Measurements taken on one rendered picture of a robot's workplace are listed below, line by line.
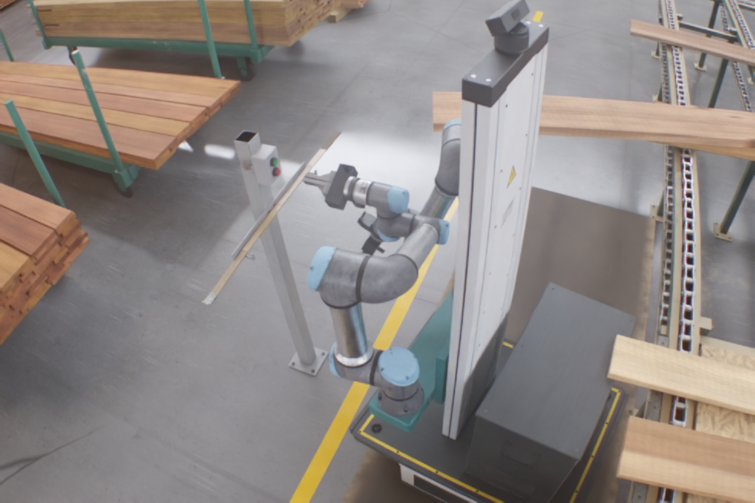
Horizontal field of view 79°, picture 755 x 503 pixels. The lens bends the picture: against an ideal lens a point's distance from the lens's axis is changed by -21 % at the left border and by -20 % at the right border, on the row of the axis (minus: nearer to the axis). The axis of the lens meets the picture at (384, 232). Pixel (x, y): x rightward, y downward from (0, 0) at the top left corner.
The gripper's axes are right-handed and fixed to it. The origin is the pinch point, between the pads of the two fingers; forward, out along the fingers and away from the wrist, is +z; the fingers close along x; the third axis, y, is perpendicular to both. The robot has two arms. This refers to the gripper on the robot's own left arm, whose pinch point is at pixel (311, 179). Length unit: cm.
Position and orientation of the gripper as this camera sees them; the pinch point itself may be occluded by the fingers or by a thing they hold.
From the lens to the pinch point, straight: 175.6
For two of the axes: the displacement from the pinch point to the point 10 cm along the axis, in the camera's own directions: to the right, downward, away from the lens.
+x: -3.3, 9.0, -2.7
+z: -9.2, -2.4, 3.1
